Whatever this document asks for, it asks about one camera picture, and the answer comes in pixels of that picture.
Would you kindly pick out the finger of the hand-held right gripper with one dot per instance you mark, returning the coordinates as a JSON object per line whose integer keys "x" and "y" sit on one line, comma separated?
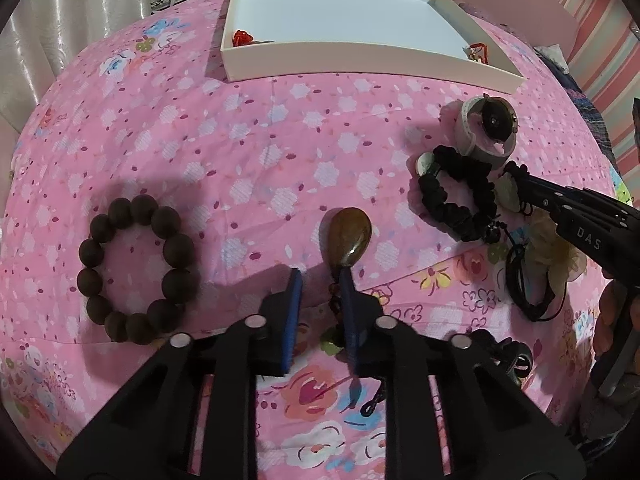
{"x": 537, "y": 205}
{"x": 542, "y": 187}

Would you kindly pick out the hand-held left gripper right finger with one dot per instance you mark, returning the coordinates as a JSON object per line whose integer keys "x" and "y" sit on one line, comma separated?
{"x": 350, "y": 325}

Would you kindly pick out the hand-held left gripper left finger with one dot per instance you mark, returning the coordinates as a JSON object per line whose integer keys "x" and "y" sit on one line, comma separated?
{"x": 295, "y": 310}

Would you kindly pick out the cream scrunchie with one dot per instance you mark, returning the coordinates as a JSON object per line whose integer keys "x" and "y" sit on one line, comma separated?
{"x": 550, "y": 255}

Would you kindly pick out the brown stone pendant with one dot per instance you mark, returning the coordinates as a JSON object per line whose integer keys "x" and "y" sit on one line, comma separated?
{"x": 345, "y": 235}

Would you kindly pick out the white shallow tray box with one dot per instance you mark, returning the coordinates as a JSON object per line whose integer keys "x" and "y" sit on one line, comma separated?
{"x": 340, "y": 15}

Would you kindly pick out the person's right hand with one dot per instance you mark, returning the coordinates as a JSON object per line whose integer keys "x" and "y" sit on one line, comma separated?
{"x": 610, "y": 310}

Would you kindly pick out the green cartoon blanket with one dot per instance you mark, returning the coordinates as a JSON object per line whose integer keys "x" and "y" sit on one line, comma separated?
{"x": 622, "y": 190}

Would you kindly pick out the dark patterned blanket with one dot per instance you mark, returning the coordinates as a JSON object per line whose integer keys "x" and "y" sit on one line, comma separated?
{"x": 595, "y": 115}

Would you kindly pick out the white stone bead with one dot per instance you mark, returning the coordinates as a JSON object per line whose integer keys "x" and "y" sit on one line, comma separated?
{"x": 425, "y": 164}

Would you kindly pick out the black hair accessory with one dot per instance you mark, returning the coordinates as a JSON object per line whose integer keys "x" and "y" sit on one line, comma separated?
{"x": 500, "y": 355}

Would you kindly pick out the pink floral bedsheet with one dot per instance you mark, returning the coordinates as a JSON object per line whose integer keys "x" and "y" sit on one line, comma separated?
{"x": 250, "y": 135}

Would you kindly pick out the red knot ornament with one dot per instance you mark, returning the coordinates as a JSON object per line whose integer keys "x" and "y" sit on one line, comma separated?
{"x": 242, "y": 38}

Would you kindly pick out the white satin curtain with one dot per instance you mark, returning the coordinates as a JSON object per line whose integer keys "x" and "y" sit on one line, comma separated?
{"x": 75, "y": 20}

